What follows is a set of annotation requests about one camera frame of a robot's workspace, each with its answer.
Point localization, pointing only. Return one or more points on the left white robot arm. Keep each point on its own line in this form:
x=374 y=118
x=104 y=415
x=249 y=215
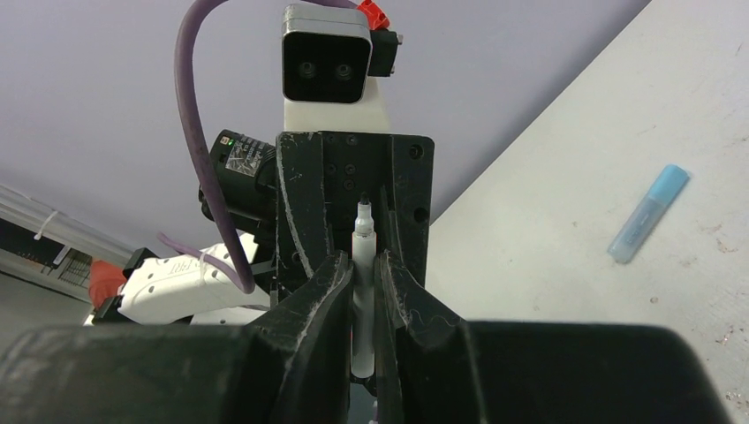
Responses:
x=158 y=192

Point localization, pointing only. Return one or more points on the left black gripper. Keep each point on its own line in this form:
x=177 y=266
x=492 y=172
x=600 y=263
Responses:
x=321 y=178

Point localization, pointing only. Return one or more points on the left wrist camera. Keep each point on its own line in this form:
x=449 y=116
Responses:
x=333 y=55

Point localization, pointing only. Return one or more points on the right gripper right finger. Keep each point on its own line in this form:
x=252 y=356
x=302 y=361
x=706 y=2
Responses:
x=433 y=366

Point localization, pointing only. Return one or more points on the blue highlighter pen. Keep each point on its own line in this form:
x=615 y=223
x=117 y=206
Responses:
x=650 y=210

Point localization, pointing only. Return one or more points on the thin white pen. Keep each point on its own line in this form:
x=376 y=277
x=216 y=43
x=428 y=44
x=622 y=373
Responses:
x=364 y=250

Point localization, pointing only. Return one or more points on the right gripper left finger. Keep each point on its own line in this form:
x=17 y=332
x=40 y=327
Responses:
x=290 y=365

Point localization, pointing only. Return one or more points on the aluminium frame rail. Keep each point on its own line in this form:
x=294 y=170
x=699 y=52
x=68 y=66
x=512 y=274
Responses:
x=49 y=249

